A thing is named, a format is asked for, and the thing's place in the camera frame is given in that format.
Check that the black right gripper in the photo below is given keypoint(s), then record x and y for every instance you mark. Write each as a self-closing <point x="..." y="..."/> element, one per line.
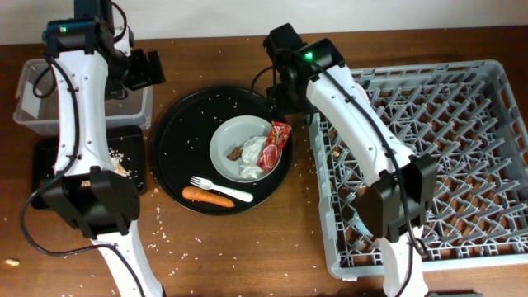
<point x="280" y="100"/>

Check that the rice and peanut pile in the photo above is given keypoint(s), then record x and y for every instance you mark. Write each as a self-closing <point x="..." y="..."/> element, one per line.
<point x="116" y="160"/>

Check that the orange carrot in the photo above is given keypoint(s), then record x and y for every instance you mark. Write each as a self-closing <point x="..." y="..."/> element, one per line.
<point x="197" y="194"/>

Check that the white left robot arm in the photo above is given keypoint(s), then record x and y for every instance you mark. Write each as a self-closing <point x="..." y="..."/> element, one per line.
<point x="93" y="63"/>

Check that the white tissue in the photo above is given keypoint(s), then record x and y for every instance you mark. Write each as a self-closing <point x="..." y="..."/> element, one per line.
<point x="251" y="152"/>

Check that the red snack wrapper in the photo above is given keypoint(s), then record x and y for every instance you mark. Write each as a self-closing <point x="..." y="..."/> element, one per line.
<point x="275" y="142"/>

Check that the white plastic fork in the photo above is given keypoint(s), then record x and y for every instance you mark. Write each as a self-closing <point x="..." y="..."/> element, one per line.
<point x="206" y="184"/>

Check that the clear plastic bin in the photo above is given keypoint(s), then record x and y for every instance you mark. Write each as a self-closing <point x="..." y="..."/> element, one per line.
<point x="42" y="115"/>

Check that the black rectangular tray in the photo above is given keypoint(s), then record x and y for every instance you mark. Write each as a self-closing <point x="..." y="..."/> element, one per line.
<point x="128" y="140"/>

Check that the grey round plate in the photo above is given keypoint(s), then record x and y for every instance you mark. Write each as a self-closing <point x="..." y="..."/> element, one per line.
<point x="234" y="133"/>

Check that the brown food scrap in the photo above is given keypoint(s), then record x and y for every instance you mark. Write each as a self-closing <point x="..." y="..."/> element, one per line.
<point x="235" y="154"/>

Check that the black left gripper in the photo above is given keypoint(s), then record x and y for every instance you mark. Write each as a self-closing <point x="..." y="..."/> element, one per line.
<point x="147" y="76"/>

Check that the peanut on table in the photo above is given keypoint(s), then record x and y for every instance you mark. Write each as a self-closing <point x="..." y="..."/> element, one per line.
<point x="12" y="262"/>

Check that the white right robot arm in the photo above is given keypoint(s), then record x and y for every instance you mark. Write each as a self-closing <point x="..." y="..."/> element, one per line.
<point x="400" y="184"/>

